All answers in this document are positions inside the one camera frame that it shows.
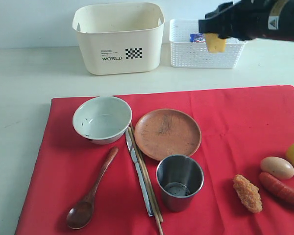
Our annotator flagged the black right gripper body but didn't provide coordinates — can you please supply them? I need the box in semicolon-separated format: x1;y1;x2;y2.
204;0;274;41

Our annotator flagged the yellow cheese wedge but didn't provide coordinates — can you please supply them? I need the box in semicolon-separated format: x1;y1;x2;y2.
204;33;226;53

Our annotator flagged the blue white milk carton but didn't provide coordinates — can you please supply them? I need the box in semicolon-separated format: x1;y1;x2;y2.
190;33;205;43

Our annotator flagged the brown egg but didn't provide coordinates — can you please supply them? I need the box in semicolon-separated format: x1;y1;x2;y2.
260;156;294;180

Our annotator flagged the fried chicken nugget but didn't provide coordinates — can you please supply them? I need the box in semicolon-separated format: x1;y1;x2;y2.
233;174;263;213

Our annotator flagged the red sausage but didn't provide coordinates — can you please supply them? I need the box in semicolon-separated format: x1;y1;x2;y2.
259;172;294;206

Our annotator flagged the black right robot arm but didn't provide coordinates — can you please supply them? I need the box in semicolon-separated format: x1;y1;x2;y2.
198;0;294;42

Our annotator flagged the white perforated plastic basket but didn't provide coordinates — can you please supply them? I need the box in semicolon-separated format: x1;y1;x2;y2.
169;19;246;69

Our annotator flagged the cream plastic bin WORLD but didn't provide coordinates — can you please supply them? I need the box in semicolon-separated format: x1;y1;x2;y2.
72;2;165;75

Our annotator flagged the brown wooden plate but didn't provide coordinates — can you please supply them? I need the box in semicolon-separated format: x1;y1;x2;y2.
134;108;202;161

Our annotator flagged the silver table knife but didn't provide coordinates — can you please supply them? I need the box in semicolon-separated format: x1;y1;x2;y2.
125;126;154;217

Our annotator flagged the pale green ceramic bowl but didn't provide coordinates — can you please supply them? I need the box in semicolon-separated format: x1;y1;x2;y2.
72;96;132;145

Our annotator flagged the stainless steel cup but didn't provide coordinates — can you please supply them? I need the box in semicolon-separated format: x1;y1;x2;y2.
156;154;204;212

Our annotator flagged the wooden chopstick right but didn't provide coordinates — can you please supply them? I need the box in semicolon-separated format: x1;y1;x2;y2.
129;123;163;223

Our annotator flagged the wooden chopstick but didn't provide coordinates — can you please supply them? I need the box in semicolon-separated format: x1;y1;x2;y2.
125;124;164;235
129;123;163;223

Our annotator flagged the wooden chopstick left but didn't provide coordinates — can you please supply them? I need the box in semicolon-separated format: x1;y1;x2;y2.
125;124;164;235

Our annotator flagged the dark wooden spoon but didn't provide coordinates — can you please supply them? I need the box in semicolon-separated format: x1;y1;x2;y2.
66;146;119;230

